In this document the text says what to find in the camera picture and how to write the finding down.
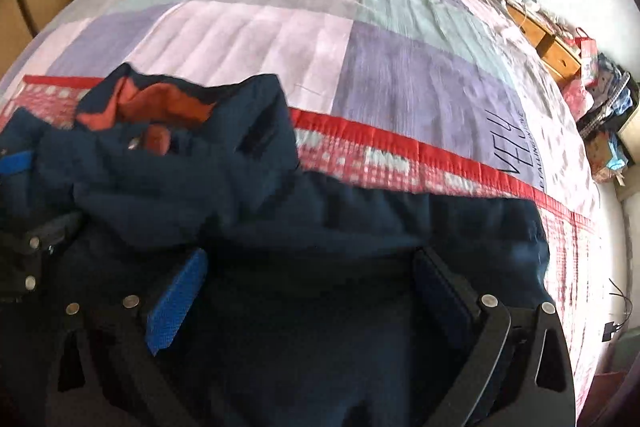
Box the pastel patchwork bedsheet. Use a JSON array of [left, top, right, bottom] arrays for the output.
[[0, 0, 601, 208]]

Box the red checked blanket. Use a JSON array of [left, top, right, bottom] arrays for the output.
[[0, 74, 608, 427]]

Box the wooden nightstand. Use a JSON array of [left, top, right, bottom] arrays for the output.
[[505, 0, 583, 82]]

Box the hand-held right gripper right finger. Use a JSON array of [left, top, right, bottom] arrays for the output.
[[412, 247, 576, 427]]

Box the black clip with wires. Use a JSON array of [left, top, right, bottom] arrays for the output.
[[602, 277, 633, 343]]

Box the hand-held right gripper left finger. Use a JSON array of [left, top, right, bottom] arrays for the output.
[[55, 249, 208, 427]]

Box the navy padded jacket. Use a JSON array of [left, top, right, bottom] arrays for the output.
[[0, 63, 551, 427]]

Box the pile of bags and boxes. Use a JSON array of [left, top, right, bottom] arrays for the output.
[[562, 27, 640, 182]]

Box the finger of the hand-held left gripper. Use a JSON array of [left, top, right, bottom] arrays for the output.
[[0, 153, 32, 176], [0, 212, 86, 305]]

